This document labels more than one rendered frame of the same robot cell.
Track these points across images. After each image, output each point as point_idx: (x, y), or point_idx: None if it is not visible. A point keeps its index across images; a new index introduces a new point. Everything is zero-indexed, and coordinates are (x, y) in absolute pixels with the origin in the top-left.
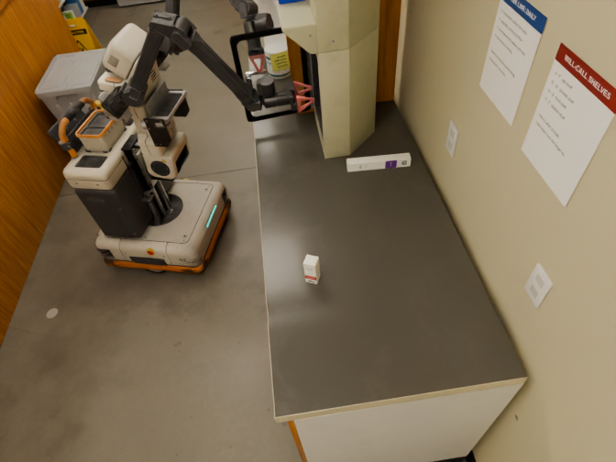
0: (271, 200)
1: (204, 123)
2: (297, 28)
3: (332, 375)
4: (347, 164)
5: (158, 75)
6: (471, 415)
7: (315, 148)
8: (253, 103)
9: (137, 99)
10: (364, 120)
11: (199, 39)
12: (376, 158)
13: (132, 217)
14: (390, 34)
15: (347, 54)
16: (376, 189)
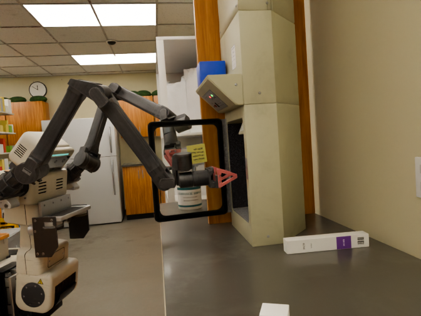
0: (183, 281)
1: (101, 303)
2: (222, 76)
3: None
4: (287, 241)
5: (64, 187)
6: None
7: (238, 241)
8: (166, 178)
9: (31, 173)
10: (295, 204)
11: (117, 103)
12: (322, 235)
13: None
14: (302, 142)
15: (275, 108)
16: (336, 264)
